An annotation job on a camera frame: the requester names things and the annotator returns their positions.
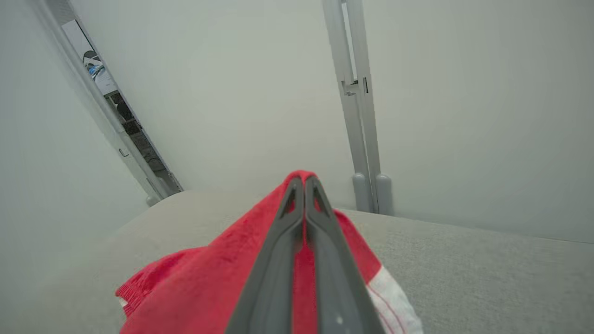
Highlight grey corner partition frame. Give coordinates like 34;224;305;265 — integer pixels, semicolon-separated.
30;0;184;207

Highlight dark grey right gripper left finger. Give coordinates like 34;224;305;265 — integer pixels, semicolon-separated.
225;176;305;334

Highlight red Bulls jersey white sleeves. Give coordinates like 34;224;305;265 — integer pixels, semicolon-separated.
115;170;424;334

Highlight cluttered shelf behind partition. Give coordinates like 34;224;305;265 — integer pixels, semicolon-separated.
62;19;182;192

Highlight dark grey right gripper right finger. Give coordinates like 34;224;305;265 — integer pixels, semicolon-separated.
305;176;386;334

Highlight grey partition post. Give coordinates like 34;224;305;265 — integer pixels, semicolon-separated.
346;0;394;215
323;0;374;213

